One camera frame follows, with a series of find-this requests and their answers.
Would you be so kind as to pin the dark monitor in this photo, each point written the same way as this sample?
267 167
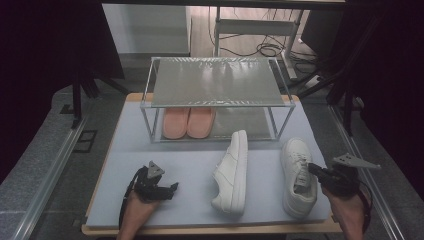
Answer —
321 33

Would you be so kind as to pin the pink slipper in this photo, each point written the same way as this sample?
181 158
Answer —
175 123
201 122

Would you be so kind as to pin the aluminium rail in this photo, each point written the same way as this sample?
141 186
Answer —
50 180
383 206

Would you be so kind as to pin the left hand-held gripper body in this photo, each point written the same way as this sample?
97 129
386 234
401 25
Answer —
148 190

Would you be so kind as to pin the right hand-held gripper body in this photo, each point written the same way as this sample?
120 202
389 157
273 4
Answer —
343 183

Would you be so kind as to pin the white power strip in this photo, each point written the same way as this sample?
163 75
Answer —
312 81

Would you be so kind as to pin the dark curtain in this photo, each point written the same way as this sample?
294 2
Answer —
40 50
400 83

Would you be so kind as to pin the person's right hand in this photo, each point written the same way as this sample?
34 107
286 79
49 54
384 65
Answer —
348 208

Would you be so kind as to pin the black metal stand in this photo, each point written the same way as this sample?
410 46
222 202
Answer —
77 100
348 110

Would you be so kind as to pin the grey foam mat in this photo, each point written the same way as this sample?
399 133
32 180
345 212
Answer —
186 166

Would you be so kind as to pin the person's left hand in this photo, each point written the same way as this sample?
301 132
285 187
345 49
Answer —
140 208

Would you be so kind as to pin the white metal desk frame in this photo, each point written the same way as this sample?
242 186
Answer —
253 27

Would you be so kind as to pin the black square floor bracket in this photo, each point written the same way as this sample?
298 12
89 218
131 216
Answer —
85 141

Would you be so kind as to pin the white cabinet panel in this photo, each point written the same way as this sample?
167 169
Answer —
146 30

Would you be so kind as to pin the white sneaker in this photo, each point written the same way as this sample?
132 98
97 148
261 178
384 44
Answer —
295 200
233 173

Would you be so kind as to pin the clear two-tier shoe rack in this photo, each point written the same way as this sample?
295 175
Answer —
216 80

